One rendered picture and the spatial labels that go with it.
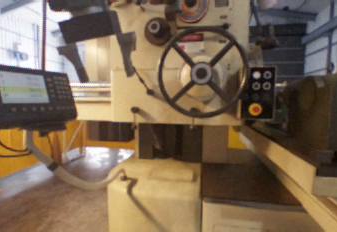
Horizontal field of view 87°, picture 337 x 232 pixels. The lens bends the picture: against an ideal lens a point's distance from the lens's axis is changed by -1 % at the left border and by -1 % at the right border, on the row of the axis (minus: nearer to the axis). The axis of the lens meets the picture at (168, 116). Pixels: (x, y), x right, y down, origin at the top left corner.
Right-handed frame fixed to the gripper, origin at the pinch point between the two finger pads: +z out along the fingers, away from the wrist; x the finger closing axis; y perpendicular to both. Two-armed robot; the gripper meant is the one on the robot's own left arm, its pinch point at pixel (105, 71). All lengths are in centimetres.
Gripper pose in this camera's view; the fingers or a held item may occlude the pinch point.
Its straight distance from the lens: 51.5
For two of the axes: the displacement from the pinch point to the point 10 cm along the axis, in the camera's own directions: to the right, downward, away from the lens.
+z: 1.7, 8.7, 4.5
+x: -9.8, 0.9, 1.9
